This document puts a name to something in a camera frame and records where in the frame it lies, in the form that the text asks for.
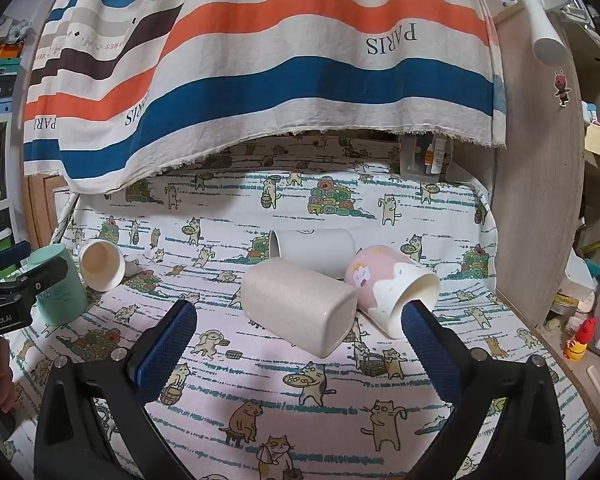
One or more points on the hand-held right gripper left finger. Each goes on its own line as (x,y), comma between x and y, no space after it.
(166,346)

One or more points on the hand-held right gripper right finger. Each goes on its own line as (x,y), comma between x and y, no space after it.
(430,351)

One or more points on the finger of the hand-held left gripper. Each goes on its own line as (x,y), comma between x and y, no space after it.
(44,273)
(9,255)

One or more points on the mint green cup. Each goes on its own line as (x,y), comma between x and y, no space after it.
(63,305)

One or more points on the small cream cup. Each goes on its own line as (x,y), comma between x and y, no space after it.
(100,263)

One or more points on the pink cloud print cup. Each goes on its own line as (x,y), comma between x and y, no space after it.
(375,280)

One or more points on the beige speckled cup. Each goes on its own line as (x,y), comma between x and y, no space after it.
(295,305)

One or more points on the white cup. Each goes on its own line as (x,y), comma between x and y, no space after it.
(314,252)

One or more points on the person's left hand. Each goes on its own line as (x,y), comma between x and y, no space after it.
(3,385)

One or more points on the red and yellow toy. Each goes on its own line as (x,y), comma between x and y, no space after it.
(580,342)

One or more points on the white plastic container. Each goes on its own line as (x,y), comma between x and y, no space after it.
(577,275)

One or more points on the stack of storage boxes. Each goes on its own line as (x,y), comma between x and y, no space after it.
(0,70)

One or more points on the cat print blanket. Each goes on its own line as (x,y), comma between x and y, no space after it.
(280,200)

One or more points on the clear organizer with bottles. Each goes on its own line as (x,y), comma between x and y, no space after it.
(427,157)

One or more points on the wooden shelf unit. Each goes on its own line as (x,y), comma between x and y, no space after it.
(530,185)

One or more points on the yellow box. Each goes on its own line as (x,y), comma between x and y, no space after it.
(594,142)

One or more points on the red cartoon sticker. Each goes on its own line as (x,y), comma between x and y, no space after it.
(562,87)

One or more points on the striped cloth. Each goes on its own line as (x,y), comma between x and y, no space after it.
(280,35)

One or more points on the wooden bed frame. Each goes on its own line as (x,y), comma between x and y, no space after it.
(45,210)

